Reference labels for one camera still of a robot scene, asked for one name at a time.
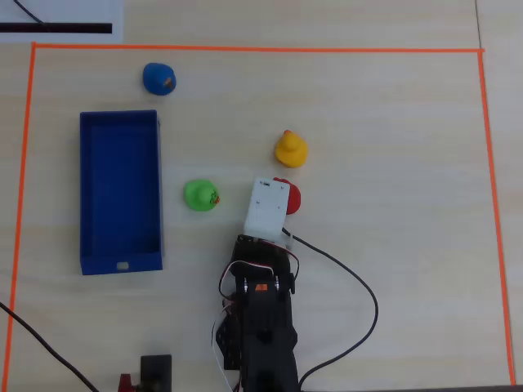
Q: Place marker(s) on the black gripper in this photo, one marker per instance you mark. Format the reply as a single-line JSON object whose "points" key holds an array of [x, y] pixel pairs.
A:
{"points": [[248, 247]]}

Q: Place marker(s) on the blue rubber duck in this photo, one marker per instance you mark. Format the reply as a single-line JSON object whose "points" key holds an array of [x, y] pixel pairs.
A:
{"points": [[157, 79]]}

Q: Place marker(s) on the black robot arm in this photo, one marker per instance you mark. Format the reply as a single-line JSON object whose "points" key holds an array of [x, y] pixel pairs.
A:
{"points": [[267, 335]]}

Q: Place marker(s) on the red rubber duck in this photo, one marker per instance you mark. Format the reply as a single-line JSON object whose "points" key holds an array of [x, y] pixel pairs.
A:
{"points": [[294, 198]]}

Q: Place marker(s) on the green rubber duck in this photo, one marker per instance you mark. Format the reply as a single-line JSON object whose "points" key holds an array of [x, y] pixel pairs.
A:
{"points": [[198, 196]]}

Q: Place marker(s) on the yellow rubber duck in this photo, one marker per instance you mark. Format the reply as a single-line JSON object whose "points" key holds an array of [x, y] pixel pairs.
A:
{"points": [[291, 151]]}

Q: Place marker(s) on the blue rectangular plastic box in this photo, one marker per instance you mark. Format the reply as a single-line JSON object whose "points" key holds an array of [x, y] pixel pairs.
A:
{"points": [[120, 183]]}

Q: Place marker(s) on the small black box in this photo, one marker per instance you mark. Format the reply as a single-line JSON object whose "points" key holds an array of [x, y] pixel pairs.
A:
{"points": [[156, 373]]}

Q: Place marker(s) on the orange tape strip beside box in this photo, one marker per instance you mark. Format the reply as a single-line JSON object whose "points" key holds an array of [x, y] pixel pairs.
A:
{"points": [[22, 179]]}

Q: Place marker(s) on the long horizontal orange tape strip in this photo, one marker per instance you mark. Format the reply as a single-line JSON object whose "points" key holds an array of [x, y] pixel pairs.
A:
{"points": [[261, 49]]}

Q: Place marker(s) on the orange tape strip beside ducks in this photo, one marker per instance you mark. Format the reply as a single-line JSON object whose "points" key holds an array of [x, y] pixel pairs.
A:
{"points": [[492, 196]]}

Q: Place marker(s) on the black bar on paper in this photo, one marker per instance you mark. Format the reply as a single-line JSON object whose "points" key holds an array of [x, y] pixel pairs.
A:
{"points": [[73, 28]]}

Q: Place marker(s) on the white paper sheet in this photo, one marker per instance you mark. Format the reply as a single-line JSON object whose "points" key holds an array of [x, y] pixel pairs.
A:
{"points": [[61, 10]]}

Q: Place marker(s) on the white camera housing box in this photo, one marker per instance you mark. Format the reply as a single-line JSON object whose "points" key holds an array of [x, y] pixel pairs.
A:
{"points": [[267, 208]]}

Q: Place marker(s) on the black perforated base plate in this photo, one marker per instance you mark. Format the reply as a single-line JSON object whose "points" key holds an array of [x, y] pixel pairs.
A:
{"points": [[229, 343]]}

